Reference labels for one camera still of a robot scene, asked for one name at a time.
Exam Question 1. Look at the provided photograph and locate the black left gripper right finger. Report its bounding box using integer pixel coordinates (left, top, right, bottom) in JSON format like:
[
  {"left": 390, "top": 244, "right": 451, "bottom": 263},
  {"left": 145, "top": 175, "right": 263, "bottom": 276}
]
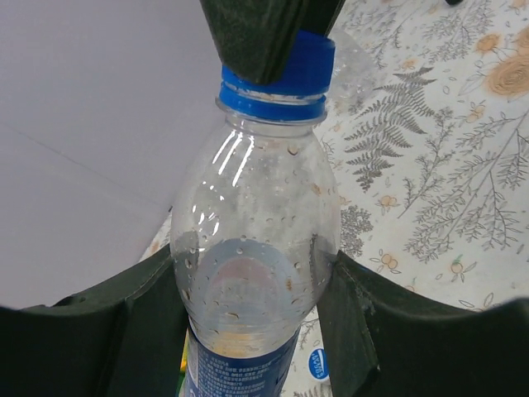
[{"left": 317, "top": 253, "right": 528, "bottom": 396}]

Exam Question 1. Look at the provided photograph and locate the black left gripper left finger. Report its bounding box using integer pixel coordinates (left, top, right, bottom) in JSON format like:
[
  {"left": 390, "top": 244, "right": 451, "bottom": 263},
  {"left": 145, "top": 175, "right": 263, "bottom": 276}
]
[{"left": 1, "top": 246, "right": 188, "bottom": 396}]

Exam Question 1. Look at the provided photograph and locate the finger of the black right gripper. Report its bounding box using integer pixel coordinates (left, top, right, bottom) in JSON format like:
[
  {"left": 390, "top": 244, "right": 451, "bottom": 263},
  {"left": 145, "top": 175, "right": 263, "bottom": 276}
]
[
  {"left": 303, "top": 0, "right": 346, "bottom": 36},
  {"left": 200, "top": 0, "right": 308, "bottom": 85}
]

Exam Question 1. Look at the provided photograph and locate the clear bottle blue label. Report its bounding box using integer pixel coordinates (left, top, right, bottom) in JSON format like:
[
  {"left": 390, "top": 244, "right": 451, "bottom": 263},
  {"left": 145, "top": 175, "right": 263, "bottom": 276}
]
[{"left": 170, "top": 83, "right": 341, "bottom": 396}]

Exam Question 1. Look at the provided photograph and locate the blue white bottle cap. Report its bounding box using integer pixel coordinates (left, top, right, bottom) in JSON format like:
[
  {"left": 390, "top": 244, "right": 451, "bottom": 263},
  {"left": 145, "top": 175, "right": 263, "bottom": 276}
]
[{"left": 307, "top": 347, "right": 330, "bottom": 384}]

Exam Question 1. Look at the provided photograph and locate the clear empty plastic bottle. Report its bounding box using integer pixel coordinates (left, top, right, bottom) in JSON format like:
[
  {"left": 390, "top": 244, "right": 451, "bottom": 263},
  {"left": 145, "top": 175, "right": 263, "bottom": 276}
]
[{"left": 328, "top": 28, "right": 379, "bottom": 105}]

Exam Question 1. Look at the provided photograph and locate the yellow window toy block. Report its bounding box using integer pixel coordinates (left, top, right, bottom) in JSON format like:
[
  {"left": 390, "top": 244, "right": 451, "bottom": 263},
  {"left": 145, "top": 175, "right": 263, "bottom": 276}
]
[{"left": 176, "top": 328, "right": 200, "bottom": 397}]

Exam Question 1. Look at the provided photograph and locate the black music stand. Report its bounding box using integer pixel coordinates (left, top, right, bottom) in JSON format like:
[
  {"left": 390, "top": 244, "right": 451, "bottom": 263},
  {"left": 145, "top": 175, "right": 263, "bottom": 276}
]
[{"left": 444, "top": 0, "right": 463, "bottom": 7}]

